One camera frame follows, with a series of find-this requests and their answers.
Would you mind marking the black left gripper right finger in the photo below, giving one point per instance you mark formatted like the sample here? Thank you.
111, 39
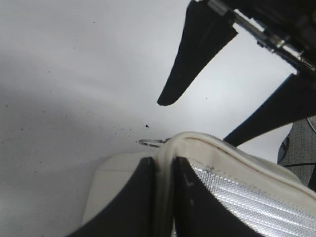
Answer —
197, 212

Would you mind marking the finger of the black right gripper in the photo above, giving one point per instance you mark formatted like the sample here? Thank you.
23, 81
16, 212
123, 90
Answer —
205, 33
293, 100

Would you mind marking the silver ring zipper pull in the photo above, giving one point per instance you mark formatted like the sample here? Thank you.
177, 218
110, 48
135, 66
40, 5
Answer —
152, 142

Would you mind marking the cream zippered bag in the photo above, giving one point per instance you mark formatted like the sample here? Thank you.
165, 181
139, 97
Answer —
266, 197

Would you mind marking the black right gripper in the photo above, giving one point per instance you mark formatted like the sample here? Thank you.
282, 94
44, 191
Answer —
284, 27

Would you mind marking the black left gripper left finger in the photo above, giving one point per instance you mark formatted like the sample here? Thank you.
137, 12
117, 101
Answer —
130, 213

